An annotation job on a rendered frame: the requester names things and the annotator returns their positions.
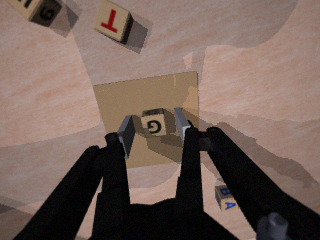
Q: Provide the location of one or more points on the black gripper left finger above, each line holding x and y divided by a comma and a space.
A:
62, 213

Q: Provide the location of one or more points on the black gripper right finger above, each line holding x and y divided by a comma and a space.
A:
272, 213

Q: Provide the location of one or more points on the tan flat mat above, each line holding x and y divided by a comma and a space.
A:
119, 99

